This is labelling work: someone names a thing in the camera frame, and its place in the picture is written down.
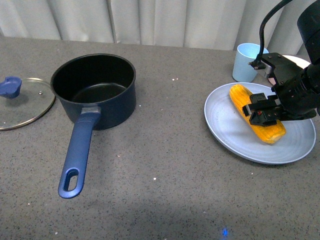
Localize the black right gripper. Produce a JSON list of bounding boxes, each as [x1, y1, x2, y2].
[[242, 74, 317, 127]]

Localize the yellow corn cob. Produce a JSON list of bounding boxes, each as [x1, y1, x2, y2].
[[229, 84, 287, 144]]

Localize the glass lid with blue knob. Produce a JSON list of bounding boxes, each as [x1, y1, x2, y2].
[[0, 76, 56, 131]]

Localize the light blue plate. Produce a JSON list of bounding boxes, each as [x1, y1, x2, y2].
[[204, 83, 317, 165]]

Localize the light blue cup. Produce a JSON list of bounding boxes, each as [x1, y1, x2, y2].
[[232, 43, 260, 83]]

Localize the pink bowl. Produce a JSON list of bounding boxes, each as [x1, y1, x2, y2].
[[268, 55, 310, 86]]

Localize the white curtain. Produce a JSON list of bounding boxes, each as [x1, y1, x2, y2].
[[0, 0, 320, 57]]

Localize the dark blue saucepan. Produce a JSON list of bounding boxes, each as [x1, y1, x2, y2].
[[50, 53, 136, 199]]

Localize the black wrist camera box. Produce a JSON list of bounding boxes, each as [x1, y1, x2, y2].
[[257, 52, 303, 86]]

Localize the black cable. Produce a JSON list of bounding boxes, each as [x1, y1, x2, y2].
[[248, 0, 293, 70]]

